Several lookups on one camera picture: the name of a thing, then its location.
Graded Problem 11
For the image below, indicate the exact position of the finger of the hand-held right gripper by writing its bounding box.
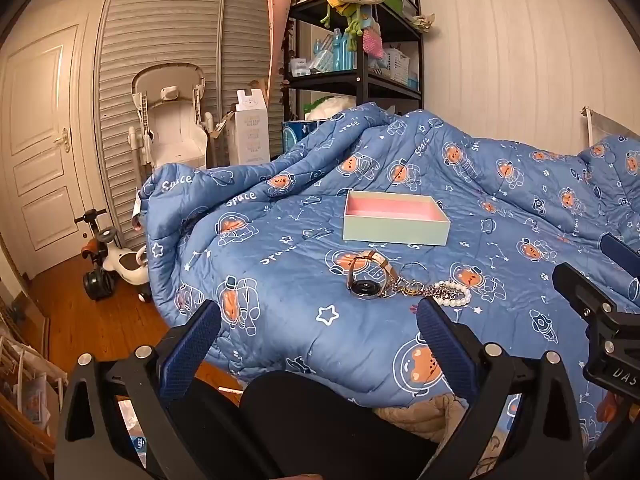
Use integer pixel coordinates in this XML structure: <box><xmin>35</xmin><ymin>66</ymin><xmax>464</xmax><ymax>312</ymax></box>
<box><xmin>552</xmin><ymin>261</ymin><xmax>622</xmax><ymax>342</ymax></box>
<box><xmin>599</xmin><ymin>232</ymin><xmax>640</xmax><ymax>282</ymax></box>

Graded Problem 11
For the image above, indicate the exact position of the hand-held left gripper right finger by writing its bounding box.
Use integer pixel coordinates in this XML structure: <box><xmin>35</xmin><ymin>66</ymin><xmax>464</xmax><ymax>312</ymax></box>
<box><xmin>416</xmin><ymin>296</ymin><xmax>586</xmax><ymax>480</ymax></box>

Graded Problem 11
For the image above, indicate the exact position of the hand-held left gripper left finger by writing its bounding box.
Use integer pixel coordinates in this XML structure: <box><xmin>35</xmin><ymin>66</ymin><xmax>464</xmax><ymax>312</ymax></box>
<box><xmin>54</xmin><ymin>300</ymin><xmax>236</xmax><ymax>480</ymax></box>

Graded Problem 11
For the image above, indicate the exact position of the white pearl bracelet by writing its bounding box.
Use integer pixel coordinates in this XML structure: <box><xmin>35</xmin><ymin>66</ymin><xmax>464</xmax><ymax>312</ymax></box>
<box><xmin>431</xmin><ymin>280</ymin><xmax>474</xmax><ymax>309</ymax></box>

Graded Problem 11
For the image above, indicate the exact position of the gold chain charm bracelet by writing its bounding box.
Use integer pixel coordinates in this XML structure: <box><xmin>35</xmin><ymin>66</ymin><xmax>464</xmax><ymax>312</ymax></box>
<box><xmin>395</xmin><ymin>280</ymin><xmax>437</xmax><ymax>299</ymax></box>

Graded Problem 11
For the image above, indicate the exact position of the thin silver bangle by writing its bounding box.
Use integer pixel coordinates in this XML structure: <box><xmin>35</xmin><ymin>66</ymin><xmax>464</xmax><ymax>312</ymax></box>
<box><xmin>398</xmin><ymin>262</ymin><xmax>431</xmax><ymax>287</ymax></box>

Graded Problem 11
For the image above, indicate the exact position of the wristwatch with brown strap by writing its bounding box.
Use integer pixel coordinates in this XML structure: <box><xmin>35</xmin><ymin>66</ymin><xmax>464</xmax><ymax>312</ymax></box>
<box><xmin>346</xmin><ymin>250</ymin><xmax>401</xmax><ymax>297</ymax></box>

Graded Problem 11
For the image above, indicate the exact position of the mint green box pink inside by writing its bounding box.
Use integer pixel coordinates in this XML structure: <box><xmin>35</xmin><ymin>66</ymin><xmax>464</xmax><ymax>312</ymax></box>
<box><xmin>342</xmin><ymin>190</ymin><xmax>451</xmax><ymax>247</ymax></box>

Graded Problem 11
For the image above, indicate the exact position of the beige quilted cloth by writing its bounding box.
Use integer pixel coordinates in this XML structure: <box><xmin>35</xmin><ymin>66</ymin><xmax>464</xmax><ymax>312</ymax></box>
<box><xmin>374</xmin><ymin>394</ymin><xmax>482</xmax><ymax>443</ymax></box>

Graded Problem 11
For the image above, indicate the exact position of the white ride-on toy car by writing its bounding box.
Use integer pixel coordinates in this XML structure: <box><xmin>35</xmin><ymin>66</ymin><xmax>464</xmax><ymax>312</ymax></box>
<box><xmin>75</xmin><ymin>208</ymin><xmax>154</xmax><ymax>304</ymax></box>

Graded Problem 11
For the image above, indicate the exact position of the blue astronaut bear printed blanket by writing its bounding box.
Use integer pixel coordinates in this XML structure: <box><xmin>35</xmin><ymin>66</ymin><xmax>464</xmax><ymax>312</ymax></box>
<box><xmin>137</xmin><ymin>102</ymin><xmax>640</xmax><ymax>461</ymax></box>

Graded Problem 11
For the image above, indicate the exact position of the person's black trouser leg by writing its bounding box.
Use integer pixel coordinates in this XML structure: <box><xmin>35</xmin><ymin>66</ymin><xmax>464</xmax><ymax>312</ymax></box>
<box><xmin>239</xmin><ymin>370</ymin><xmax>451</xmax><ymax>480</ymax></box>

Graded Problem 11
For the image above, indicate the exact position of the white hanging tag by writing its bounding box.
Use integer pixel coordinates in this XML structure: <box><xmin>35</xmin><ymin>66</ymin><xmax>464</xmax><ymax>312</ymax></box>
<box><xmin>131</xmin><ymin>187</ymin><xmax>146</xmax><ymax>232</ymax></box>

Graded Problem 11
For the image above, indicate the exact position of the light wooden rack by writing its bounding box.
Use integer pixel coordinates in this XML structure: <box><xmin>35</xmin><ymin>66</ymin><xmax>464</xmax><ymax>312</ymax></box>
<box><xmin>0</xmin><ymin>305</ymin><xmax>69</xmax><ymax>463</ymax></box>

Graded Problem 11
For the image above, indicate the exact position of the white baby high chair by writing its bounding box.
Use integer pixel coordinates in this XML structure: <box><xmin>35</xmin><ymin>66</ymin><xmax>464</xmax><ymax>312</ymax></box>
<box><xmin>127</xmin><ymin>62</ymin><xmax>216</xmax><ymax>171</ymax></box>

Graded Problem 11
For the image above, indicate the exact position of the white cardboard box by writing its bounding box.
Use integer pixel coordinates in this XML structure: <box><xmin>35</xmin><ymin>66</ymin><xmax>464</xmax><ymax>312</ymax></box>
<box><xmin>227</xmin><ymin>89</ymin><xmax>274</xmax><ymax>166</ymax></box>

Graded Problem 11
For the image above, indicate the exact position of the blue tissue package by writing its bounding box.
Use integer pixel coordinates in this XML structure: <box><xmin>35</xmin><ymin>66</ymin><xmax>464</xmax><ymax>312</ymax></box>
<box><xmin>282</xmin><ymin>120</ymin><xmax>319</xmax><ymax>155</ymax></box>

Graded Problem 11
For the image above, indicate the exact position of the cream panelled door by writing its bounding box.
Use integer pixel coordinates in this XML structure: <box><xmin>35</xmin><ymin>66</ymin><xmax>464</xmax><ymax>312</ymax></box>
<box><xmin>0</xmin><ymin>25</ymin><xmax>108</xmax><ymax>281</ymax></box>

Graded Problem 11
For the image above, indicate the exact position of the white and green bag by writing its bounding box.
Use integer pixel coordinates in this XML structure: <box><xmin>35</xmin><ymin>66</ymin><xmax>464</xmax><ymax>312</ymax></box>
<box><xmin>304</xmin><ymin>95</ymin><xmax>357</xmax><ymax>122</ymax></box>

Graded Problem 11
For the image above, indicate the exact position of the black shelf rack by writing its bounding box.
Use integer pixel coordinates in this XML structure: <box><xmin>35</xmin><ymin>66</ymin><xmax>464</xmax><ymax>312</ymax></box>
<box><xmin>282</xmin><ymin>0</ymin><xmax>426</xmax><ymax>117</ymax></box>

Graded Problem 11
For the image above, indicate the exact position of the white plastic basket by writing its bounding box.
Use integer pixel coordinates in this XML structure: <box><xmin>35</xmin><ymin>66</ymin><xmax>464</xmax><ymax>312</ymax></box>
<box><xmin>382</xmin><ymin>47</ymin><xmax>412</xmax><ymax>86</ymax></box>

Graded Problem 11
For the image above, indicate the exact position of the blue bottles pack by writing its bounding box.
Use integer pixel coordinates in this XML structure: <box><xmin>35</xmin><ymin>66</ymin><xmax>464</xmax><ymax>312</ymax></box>
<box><xmin>312</xmin><ymin>27</ymin><xmax>359</xmax><ymax>73</ymax></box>

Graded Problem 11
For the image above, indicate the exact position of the pink brush toy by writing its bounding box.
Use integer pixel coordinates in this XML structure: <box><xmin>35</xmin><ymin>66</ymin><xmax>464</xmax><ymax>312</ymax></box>
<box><xmin>362</xmin><ymin>27</ymin><xmax>387</xmax><ymax>59</ymax></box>

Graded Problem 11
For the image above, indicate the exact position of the louvered wardrobe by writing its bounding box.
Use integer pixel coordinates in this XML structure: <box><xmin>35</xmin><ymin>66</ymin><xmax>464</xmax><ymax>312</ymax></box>
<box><xmin>95</xmin><ymin>0</ymin><xmax>296</xmax><ymax>241</ymax></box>

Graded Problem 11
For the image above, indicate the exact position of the pink board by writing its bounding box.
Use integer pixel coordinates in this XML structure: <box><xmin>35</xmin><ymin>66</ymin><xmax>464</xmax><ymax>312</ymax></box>
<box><xmin>262</xmin><ymin>0</ymin><xmax>297</xmax><ymax>106</ymax></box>

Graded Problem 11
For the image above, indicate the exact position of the green frog plush toy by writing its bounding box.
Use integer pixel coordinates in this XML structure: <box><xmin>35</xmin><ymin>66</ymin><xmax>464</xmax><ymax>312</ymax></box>
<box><xmin>320</xmin><ymin>0</ymin><xmax>375</xmax><ymax>54</ymax></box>

